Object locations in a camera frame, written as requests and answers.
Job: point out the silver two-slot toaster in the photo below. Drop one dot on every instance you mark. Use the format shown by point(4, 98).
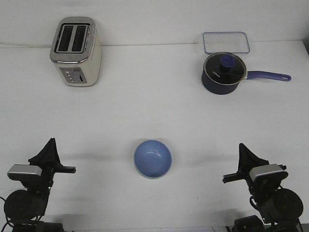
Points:
point(76, 51)

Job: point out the glass pot lid blue knob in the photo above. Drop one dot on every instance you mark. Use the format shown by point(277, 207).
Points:
point(225, 68)

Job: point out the dark blue saucepan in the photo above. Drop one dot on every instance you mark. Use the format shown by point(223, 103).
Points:
point(226, 89)

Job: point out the blue bowl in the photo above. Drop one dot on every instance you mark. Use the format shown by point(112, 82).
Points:
point(152, 157)

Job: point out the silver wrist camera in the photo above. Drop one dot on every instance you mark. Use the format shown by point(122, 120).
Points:
point(260, 171)
point(28, 173)

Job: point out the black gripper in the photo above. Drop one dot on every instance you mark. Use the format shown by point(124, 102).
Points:
point(49, 162)
point(247, 161)

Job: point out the green bowl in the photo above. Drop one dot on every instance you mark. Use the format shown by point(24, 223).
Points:
point(156, 177)

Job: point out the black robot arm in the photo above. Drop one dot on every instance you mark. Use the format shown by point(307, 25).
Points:
point(279, 208)
point(24, 208)

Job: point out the clear container lid blue rim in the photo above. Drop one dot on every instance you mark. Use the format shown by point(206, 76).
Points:
point(232, 42)

